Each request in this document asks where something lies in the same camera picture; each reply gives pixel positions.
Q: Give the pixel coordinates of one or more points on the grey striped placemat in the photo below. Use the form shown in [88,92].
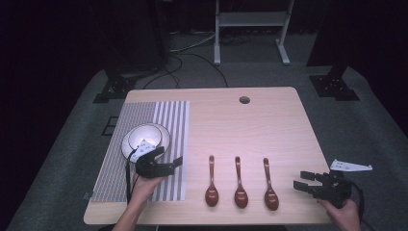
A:
[173,122]

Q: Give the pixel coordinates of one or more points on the black stand base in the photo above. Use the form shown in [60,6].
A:
[333,87]
[115,89]

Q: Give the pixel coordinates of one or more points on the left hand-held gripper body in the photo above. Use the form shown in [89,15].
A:
[147,168]

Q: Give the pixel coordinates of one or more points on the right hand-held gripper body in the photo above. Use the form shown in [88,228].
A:
[335,189]

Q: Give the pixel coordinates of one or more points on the grey tape piece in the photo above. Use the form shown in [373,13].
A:
[87,195]

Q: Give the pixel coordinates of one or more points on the brown red spoon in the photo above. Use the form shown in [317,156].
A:
[211,195]
[241,197]
[271,199]

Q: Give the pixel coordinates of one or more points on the person's left hand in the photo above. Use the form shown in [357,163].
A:
[144,189]

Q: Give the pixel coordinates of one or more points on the white metal table frame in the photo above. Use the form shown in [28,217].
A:
[253,18]

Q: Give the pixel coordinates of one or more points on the person's right hand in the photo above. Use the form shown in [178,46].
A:
[346,216]

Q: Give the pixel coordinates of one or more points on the white bowl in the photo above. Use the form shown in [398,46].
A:
[146,134]

